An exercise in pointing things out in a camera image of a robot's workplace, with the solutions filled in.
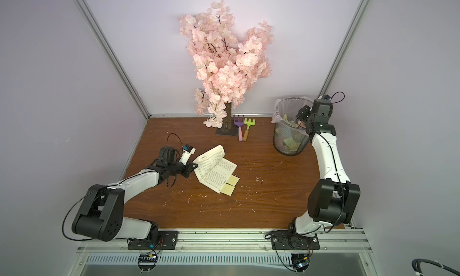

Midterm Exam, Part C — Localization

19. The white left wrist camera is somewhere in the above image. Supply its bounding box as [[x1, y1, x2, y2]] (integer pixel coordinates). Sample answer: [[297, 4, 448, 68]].
[[180, 144, 195, 165]]

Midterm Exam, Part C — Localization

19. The black cable bottom corner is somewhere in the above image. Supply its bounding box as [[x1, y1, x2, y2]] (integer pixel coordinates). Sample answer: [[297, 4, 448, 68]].
[[411, 258, 460, 276]]

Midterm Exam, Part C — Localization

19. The dark blue book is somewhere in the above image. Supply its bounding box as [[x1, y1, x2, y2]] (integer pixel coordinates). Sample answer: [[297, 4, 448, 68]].
[[194, 145, 237, 193]]

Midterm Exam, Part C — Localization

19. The purple fork pink handle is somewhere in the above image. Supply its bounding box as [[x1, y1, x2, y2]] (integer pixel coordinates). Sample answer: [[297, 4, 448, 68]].
[[234, 115, 244, 141]]

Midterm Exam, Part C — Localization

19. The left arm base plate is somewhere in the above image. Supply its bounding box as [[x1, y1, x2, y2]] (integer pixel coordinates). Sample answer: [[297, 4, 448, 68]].
[[127, 231, 178, 250]]

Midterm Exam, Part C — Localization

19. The green rake wooden handle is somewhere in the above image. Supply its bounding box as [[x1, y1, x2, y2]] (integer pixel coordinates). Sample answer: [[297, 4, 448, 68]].
[[243, 118, 256, 141]]

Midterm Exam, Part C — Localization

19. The black mesh trash bin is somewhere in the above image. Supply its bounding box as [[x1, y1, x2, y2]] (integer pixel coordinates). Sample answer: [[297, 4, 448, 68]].
[[272, 97, 315, 156]]

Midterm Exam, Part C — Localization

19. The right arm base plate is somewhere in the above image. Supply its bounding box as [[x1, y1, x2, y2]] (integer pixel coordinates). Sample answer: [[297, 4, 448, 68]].
[[265, 230, 321, 250]]

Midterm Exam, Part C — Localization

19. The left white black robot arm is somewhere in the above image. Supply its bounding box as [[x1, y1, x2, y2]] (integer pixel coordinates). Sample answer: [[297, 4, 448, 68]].
[[71, 144, 198, 246]]

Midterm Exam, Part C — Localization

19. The clear plastic bin liner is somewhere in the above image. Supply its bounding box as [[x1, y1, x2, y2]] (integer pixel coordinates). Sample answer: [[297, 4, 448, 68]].
[[271, 96, 313, 135]]

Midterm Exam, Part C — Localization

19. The yellow sticky note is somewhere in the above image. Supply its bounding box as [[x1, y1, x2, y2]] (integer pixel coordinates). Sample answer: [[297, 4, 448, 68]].
[[220, 183, 235, 196], [226, 175, 240, 187]]

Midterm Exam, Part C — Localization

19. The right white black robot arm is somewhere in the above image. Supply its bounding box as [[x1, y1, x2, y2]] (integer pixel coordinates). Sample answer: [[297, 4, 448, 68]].
[[293, 95, 361, 236]]

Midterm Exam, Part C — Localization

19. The aluminium front rail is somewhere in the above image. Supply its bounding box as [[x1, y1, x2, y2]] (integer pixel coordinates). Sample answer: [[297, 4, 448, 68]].
[[77, 228, 372, 253]]

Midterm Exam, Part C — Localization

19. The pink cherry blossom tree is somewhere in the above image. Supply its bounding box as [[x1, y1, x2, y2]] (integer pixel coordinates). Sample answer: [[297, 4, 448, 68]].
[[178, 1, 274, 129]]

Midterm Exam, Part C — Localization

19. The pink sticky note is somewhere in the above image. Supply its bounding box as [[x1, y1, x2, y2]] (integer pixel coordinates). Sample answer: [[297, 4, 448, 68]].
[[297, 119, 306, 129]]

